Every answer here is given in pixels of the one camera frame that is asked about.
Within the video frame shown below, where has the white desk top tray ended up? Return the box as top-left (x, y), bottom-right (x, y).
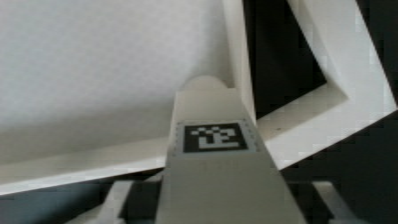
top-left (0, 0), bottom-right (246, 164)

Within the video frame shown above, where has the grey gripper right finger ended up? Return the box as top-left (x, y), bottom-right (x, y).
top-left (287, 181), bottom-right (369, 224)

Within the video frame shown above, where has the white U-shaped obstacle frame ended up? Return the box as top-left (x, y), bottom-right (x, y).
top-left (0, 0), bottom-right (398, 195)

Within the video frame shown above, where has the white desk leg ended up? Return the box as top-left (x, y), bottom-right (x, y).
top-left (154, 76), bottom-right (305, 224)

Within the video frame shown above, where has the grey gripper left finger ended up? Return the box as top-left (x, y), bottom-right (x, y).
top-left (63, 181), bottom-right (159, 224)

